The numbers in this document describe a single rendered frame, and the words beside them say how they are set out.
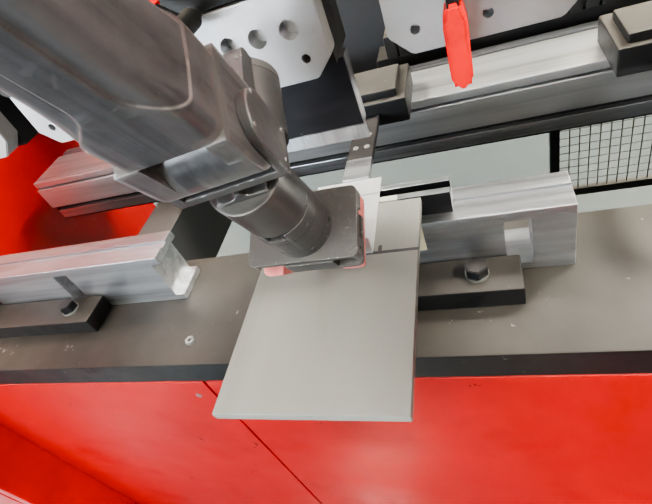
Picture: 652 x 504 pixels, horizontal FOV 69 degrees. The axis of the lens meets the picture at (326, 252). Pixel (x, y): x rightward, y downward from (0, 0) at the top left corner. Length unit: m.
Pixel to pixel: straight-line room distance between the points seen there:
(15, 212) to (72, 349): 0.50
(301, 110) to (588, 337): 0.38
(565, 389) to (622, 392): 0.06
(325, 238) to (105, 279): 0.49
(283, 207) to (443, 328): 0.31
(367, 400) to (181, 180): 0.23
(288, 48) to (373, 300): 0.24
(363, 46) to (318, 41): 0.59
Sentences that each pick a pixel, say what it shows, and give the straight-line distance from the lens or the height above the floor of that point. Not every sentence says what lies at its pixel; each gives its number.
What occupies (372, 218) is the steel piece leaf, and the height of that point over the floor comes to 1.00.
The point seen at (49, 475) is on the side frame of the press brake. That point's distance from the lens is 1.35.
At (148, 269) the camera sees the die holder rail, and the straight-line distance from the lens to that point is 0.76.
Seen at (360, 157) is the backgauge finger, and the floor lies 1.00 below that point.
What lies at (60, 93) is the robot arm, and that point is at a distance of 0.21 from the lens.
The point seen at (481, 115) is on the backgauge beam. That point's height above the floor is 0.94.
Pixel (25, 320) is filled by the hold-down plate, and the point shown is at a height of 0.90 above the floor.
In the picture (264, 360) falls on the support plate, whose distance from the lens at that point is 0.46.
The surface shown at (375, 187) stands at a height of 1.00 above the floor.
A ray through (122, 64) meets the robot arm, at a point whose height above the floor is 1.30.
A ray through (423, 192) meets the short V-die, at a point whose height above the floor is 1.00.
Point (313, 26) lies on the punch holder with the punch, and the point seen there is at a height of 1.22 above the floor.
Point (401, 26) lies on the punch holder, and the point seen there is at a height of 1.20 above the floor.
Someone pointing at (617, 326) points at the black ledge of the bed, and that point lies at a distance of 0.58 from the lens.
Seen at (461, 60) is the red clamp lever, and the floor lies 1.18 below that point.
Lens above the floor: 1.34
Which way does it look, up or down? 41 degrees down
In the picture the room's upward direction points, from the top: 25 degrees counter-clockwise
